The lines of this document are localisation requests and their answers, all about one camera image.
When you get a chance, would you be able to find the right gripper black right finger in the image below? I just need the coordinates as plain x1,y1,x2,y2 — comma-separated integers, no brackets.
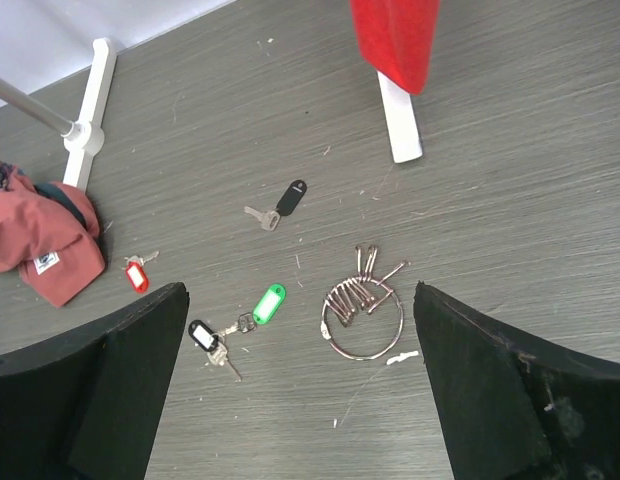
413,282,620,479

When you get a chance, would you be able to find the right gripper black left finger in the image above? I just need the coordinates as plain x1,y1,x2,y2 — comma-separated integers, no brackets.
0,282,190,479

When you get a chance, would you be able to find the large metal keyring with clips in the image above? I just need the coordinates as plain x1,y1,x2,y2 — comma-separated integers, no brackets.
320,244,408,362

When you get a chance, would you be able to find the key with green tag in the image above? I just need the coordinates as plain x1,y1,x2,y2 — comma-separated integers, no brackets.
219,284,287,337

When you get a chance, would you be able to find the key with black windowed tag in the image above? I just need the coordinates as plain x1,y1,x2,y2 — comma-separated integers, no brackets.
188,319,242,382

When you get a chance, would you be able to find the key with red tag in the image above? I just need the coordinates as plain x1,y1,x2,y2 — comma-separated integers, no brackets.
124,251,160,294

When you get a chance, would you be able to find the crumpled dusty red shirt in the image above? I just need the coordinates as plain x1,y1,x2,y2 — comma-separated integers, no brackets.
0,161,105,308

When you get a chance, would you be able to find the white clothes rack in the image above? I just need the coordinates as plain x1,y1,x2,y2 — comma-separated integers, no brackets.
0,38,424,190

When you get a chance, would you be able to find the key with solid black tag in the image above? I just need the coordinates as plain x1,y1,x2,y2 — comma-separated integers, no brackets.
244,180,307,232

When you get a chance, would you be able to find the red cloth on hanger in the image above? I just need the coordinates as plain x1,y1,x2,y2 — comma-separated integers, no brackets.
350,0,440,95

